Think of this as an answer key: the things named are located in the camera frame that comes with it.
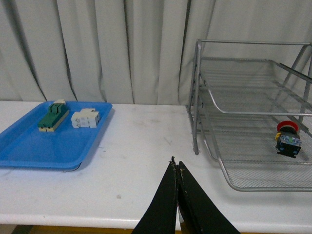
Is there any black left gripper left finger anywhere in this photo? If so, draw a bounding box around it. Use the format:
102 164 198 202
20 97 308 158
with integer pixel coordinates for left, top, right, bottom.
132 157 177 234

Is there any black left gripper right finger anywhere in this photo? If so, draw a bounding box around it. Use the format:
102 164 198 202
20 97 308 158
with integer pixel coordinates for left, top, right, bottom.
177 162 239 234

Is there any red emergency stop button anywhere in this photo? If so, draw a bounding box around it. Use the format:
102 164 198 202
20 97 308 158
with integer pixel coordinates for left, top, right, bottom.
275 120 302 158

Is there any white circuit breaker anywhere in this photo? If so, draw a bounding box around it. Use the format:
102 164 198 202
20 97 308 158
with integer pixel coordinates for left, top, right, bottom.
71 108 100 128

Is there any blue plastic tray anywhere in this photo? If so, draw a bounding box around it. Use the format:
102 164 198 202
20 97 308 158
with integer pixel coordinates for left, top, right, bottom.
0 101 112 171

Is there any white curtain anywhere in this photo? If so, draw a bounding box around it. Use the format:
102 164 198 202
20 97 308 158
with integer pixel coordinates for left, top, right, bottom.
0 0 312 105

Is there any grey metal wire rack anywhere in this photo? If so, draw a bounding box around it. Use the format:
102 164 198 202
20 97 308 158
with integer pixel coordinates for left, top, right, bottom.
187 39 312 192

